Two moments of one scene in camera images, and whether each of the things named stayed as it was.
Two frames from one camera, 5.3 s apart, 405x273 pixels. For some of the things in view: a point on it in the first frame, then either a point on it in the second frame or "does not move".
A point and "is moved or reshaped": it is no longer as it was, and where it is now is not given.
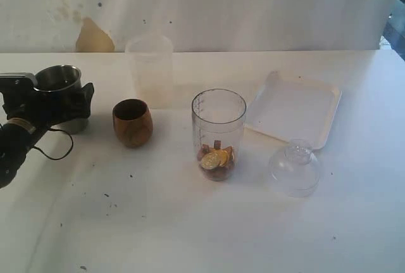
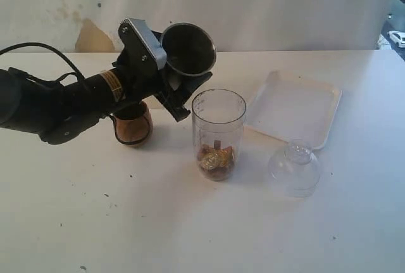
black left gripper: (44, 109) → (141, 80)
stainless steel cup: (61, 78) is moved or reshaped
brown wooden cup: (133, 122) does not move
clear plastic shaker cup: (218, 117) does not move
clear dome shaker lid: (295, 171) does not move
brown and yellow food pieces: (217, 144) does not move
